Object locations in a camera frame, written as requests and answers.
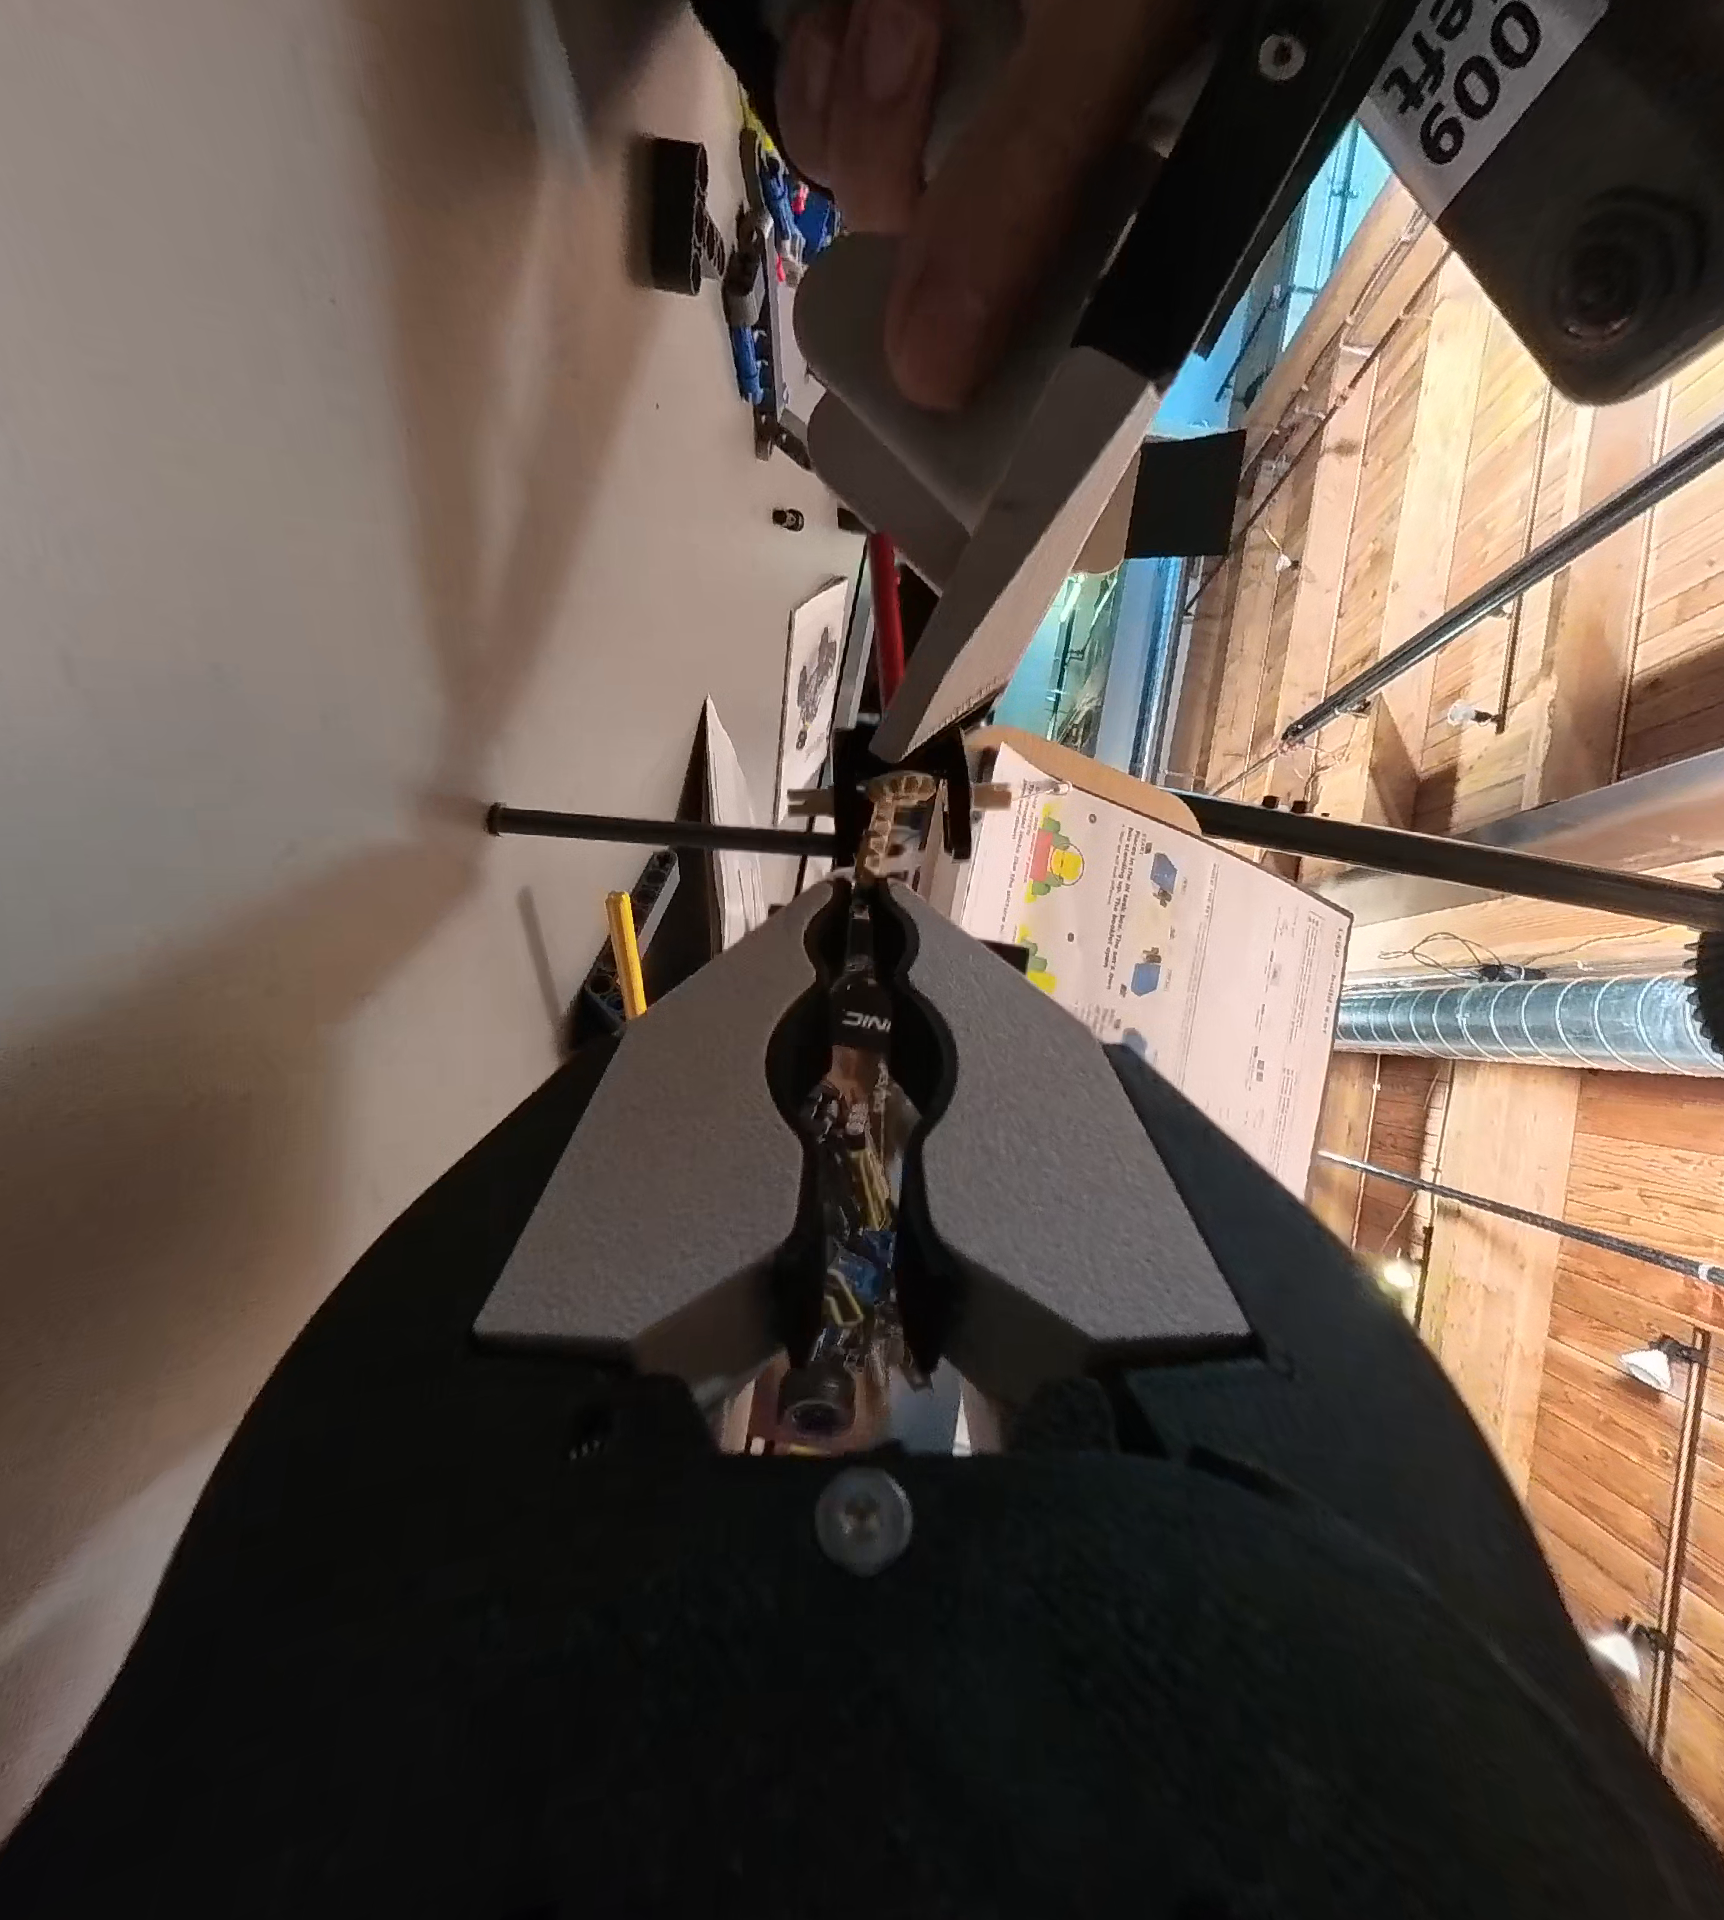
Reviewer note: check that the small ceiling light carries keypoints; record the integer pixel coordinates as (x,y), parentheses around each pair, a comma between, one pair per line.
(1465,714)

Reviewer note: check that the silver ventilation duct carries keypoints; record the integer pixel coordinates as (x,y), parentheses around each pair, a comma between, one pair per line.
(1522,1020)

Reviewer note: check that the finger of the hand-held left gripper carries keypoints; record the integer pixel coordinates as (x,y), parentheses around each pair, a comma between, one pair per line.
(1043,525)

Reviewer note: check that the grey lego beam with yellow axle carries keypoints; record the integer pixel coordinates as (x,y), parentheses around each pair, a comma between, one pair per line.
(630,960)

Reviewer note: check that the black lego beam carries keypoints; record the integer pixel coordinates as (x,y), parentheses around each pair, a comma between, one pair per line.
(675,218)

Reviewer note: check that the blue and black brick model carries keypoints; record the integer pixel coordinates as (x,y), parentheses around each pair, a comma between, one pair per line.
(757,331)

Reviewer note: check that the grey corrugated pipe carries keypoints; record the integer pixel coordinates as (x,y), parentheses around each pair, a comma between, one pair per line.
(1166,675)

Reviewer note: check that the printed instruction sheet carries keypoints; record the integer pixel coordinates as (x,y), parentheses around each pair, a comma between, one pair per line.
(1207,974)

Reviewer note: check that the sheet with vehicle print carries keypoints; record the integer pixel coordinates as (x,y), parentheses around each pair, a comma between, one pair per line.
(815,675)

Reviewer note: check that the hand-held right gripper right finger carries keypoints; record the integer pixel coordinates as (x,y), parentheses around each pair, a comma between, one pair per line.
(1072,1201)

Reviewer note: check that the black lego frame with red axle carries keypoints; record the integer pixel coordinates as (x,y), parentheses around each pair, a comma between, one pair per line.
(889,630)

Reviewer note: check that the open instruction booklet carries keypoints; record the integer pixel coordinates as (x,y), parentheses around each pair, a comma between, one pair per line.
(735,900)

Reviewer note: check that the white ceiling spot lamp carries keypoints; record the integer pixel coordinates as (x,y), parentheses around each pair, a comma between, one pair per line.
(1650,1362)
(1621,1650)

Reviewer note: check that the black ceiling rail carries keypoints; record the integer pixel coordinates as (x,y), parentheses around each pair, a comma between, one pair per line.
(1403,653)

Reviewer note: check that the dark grey lego axle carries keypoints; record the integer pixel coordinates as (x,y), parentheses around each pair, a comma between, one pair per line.
(606,824)

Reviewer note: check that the tan and black board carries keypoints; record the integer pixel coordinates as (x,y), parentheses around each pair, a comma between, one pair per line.
(1185,495)

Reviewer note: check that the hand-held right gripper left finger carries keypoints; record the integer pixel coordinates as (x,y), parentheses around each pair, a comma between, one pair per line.
(652,1184)

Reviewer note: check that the person's left hand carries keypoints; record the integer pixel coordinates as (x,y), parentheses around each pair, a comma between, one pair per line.
(983,271)

